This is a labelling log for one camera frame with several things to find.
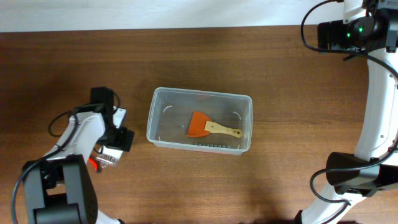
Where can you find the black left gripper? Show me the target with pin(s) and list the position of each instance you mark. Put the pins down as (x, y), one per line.
(124, 141)

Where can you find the clear case coloured bits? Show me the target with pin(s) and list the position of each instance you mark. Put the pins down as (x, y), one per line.
(108, 157)

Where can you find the orange scraper wooden handle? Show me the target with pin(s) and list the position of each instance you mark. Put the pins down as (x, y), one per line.
(201, 126)

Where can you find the orange socket bit rail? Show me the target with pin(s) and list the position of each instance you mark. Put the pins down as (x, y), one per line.
(213, 145)

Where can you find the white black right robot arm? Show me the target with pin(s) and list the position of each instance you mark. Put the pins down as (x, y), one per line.
(368, 29)

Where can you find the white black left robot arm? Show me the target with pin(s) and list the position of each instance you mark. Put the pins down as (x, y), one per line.
(57, 187)

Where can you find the clear plastic container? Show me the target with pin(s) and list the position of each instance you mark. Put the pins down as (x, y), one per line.
(171, 112)

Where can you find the red handled pliers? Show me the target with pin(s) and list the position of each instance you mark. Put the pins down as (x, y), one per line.
(95, 165)

